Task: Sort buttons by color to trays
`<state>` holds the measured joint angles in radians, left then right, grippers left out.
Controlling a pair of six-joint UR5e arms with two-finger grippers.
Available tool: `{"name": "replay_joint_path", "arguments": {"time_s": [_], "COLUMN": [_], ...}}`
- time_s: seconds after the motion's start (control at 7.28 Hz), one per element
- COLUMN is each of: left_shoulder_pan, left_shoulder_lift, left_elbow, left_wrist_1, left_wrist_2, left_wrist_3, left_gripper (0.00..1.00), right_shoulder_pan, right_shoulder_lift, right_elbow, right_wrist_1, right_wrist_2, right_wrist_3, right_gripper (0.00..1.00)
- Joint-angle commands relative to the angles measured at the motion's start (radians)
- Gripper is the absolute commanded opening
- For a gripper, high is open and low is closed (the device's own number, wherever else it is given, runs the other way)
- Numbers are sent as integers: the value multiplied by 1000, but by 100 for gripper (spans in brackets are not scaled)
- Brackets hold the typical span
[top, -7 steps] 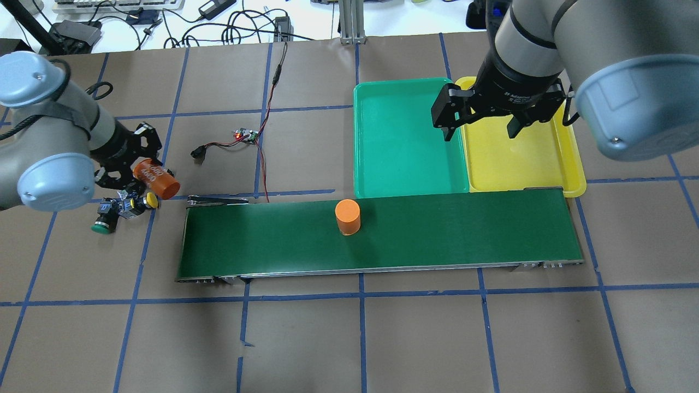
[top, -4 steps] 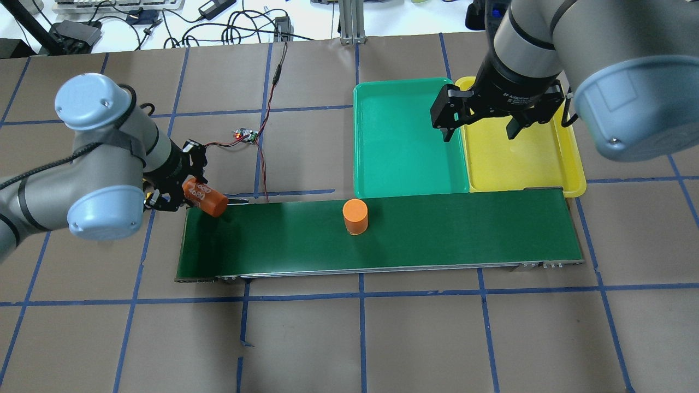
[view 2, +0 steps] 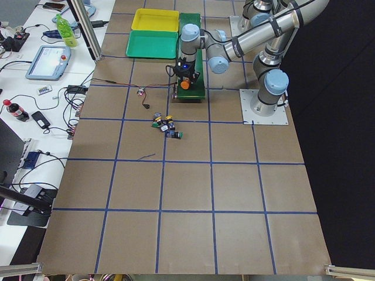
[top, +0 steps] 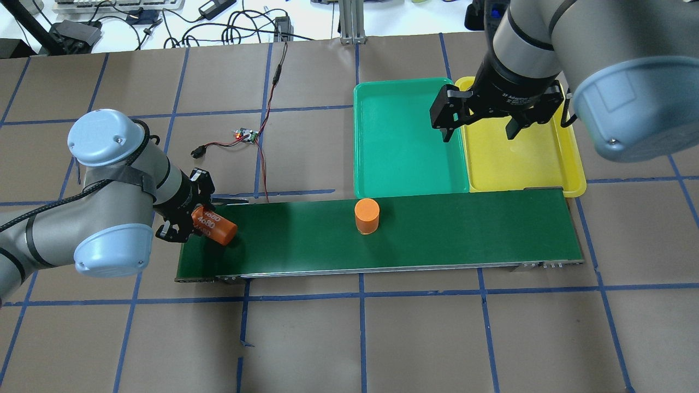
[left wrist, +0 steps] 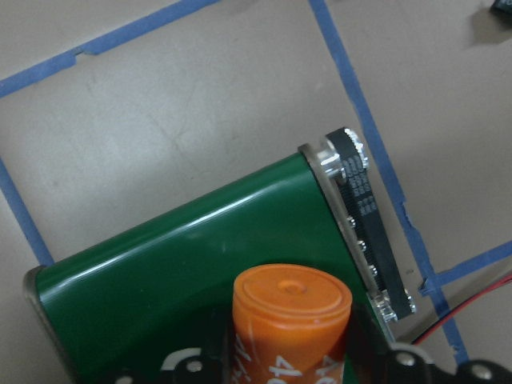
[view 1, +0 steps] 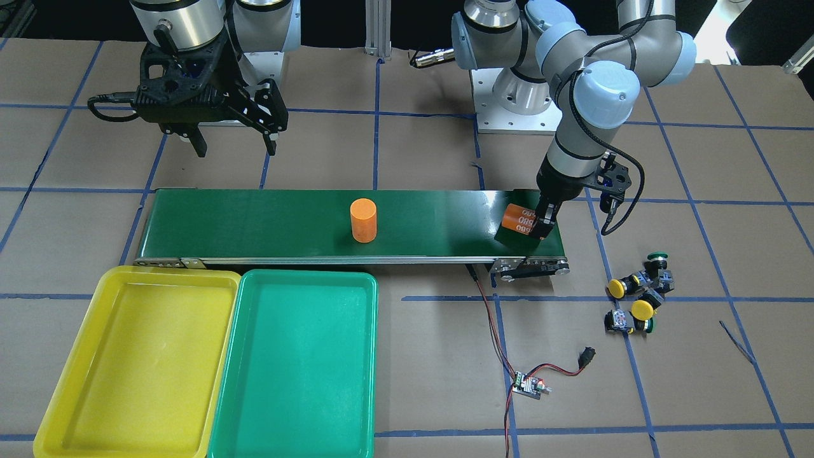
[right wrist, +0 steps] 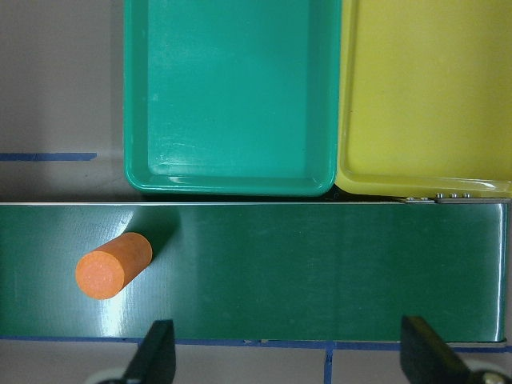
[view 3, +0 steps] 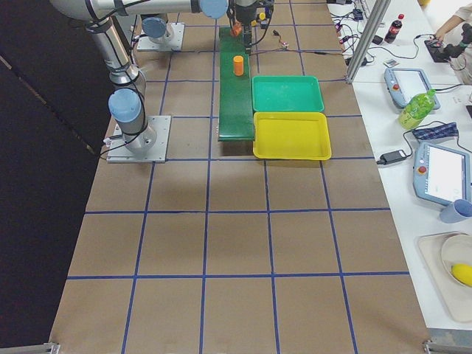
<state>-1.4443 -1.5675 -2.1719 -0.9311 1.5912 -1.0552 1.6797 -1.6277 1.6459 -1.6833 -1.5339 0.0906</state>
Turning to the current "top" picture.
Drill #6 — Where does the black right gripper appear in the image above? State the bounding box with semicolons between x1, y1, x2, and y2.
429;83;564;144

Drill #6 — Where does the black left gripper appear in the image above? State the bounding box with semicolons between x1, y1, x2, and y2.
154;168;215;243

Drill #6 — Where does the orange cylinder with 4680 print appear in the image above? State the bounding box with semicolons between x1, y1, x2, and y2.
191;206;238;246

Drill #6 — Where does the plain orange cylinder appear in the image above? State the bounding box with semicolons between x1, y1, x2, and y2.
354;198;380;235

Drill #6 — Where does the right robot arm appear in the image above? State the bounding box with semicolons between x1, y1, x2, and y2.
429;1;698;163

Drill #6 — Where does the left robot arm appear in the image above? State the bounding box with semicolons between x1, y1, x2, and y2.
1;109;215;302

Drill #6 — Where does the black barrel connector plug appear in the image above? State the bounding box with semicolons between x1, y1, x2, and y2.
191;145;207;159

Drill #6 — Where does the yellow plastic tray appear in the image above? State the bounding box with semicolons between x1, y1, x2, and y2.
459;105;587;198

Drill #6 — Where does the small green controller board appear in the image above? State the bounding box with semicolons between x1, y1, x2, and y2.
233;128;260;145

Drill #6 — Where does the green plastic tray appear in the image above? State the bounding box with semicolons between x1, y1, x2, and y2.
353;78;470;198

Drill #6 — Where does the green conveyor belt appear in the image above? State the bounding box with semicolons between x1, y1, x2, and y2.
175;189;583;283

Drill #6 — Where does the black device on desk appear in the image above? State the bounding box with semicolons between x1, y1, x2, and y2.
49;20;102;55

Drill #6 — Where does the keyboard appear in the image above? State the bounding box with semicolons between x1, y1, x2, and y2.
51;1;185;15

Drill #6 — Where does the red black power cable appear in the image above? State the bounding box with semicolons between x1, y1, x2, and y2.
194;41;290;204

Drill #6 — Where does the aluminium frame post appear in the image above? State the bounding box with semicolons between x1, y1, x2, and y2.
339;0;366;45

